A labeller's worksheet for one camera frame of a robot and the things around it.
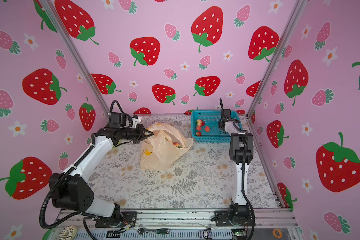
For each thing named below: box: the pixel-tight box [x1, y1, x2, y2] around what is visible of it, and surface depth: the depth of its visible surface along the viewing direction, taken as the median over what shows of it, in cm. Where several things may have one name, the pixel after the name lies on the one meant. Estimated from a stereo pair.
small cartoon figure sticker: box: [203, 227, 212, 240], surface depth 69 cm
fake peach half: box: [195, 119, 205, 127], surface depth 113 cm
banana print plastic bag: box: [140, 122, 194, 171], surface depth 83 cm
